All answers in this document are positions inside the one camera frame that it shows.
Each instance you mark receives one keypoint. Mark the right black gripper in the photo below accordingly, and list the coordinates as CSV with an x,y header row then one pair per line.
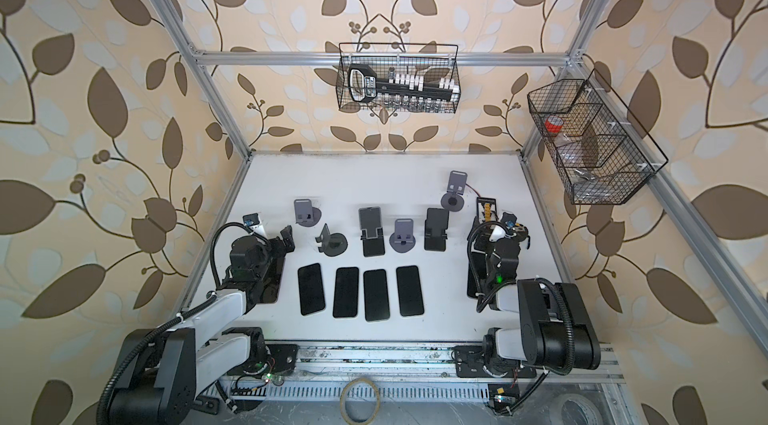
x,y
516,243

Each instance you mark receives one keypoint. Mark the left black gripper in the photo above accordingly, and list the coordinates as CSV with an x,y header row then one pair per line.
x,y
278,251

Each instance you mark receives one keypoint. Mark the purple edged black phone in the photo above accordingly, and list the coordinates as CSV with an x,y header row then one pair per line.
x,y
476,269

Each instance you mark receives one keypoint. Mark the black phone with label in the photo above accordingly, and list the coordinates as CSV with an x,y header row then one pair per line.
x,y
346,292

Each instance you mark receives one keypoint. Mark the tall black phone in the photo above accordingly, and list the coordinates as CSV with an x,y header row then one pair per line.
x,y
410,296

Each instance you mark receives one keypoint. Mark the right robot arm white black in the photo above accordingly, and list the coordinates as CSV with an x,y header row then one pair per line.
x,y
554,330

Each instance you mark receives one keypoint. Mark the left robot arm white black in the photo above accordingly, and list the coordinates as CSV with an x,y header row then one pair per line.
x,y
161,372

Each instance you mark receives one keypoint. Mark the grey round phone stand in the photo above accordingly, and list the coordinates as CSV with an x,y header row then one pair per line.
x,y
306,214

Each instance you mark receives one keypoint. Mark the round stand of phone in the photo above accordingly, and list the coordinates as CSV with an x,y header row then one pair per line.
x,y
402,240
331,244
453,200

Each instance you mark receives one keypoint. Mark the black folding phone stand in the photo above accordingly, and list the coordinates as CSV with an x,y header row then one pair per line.
x,y
435,229

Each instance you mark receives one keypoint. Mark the round stand of rear phone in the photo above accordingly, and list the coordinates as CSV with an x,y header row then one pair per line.
x,y
453,200

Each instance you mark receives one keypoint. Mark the black centre phone stand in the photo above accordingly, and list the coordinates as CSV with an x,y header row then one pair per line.
x,y
372,236

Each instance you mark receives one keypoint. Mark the black yellow tape measure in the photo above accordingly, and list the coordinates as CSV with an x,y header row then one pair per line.
x,y
518,232

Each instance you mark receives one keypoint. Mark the black charger board yellow plugs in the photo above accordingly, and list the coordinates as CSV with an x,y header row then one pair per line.
x,y
486,209

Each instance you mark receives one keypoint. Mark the red cap bottle in basket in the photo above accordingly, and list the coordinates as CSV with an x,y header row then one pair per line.
x,y
553,125

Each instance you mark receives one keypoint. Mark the grey tape roll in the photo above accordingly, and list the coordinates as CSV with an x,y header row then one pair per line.
x,y
574,409

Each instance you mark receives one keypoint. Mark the wire basket on right wall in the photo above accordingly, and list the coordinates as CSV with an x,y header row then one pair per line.
x,y
603,154

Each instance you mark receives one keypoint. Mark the wire basket on wall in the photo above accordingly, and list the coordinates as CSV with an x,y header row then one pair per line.
x,y
603,154
411,77

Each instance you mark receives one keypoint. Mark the wire basket on back wall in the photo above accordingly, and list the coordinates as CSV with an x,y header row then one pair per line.
x,y
411,77

